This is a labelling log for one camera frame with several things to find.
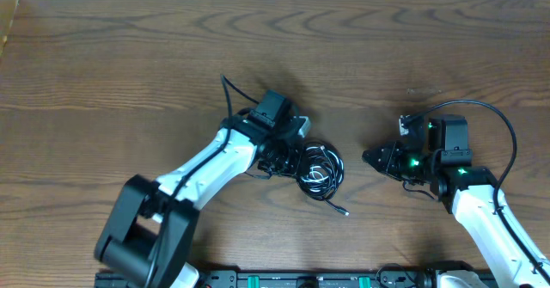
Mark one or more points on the brown cardboard panel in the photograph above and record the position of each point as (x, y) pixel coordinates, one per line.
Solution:
(7, 14)

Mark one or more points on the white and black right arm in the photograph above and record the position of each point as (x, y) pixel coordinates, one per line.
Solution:
(435, 152)

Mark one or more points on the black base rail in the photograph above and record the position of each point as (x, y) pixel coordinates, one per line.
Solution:
(233, 279)

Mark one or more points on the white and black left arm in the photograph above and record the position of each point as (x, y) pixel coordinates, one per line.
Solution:
(149, 233)

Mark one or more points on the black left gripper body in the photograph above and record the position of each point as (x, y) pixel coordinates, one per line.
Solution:
(282, 158)

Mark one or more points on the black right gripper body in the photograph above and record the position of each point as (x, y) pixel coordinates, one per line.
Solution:
(412, 165)

